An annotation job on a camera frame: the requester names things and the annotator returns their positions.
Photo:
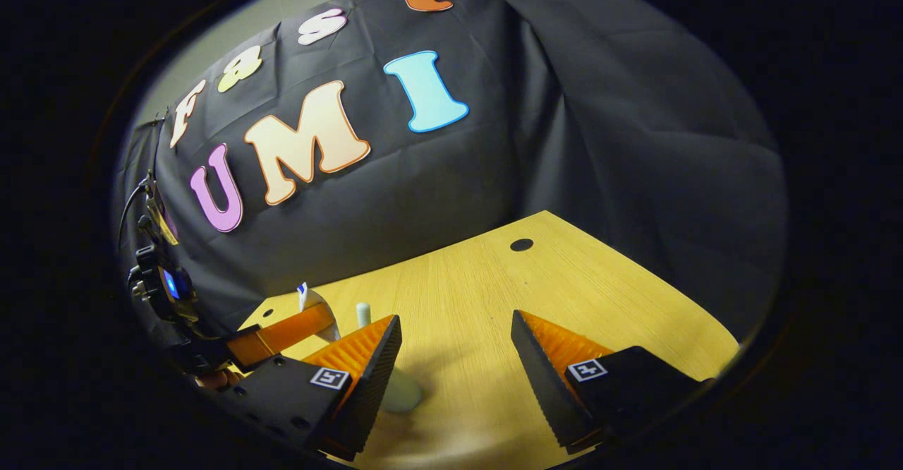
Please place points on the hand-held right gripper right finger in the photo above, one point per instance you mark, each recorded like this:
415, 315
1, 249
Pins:
543, 385

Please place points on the pale toothbrush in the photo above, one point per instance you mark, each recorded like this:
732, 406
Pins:
363, 315

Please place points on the black backdrop cloth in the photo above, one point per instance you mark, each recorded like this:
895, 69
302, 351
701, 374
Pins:
564, 138

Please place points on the white toothpaste tube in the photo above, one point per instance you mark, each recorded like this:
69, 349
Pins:
310, 297

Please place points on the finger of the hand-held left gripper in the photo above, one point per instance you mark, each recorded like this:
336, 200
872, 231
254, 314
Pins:
282, 332

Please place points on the wooden desktop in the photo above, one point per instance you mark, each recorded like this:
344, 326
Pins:
480, 300

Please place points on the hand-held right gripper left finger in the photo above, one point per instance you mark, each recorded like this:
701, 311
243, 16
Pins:
374, 385

